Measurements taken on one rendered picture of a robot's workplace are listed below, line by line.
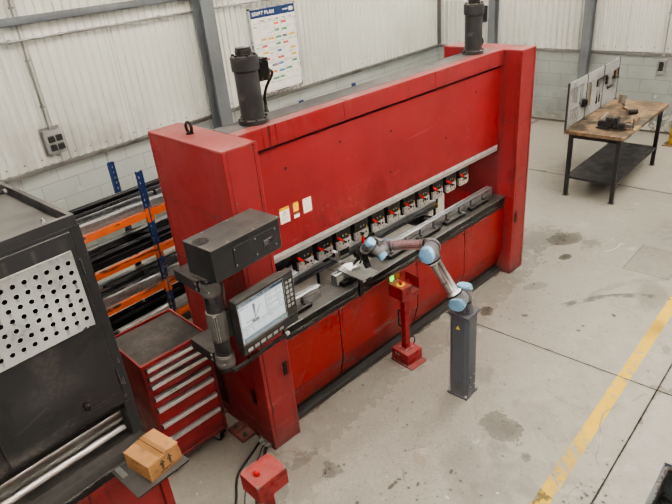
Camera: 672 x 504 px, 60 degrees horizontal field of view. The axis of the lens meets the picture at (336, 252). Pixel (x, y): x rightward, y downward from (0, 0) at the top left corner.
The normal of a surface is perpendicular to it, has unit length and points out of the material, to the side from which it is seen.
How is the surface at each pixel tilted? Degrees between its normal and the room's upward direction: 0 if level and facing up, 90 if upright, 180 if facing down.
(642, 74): 90
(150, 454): 3
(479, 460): 0
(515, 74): 90
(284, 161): 90
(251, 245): 90
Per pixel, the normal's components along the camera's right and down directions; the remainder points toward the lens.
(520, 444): -0.08, -0.88
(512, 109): -0.71, 0.38
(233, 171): 0.70, 0.28
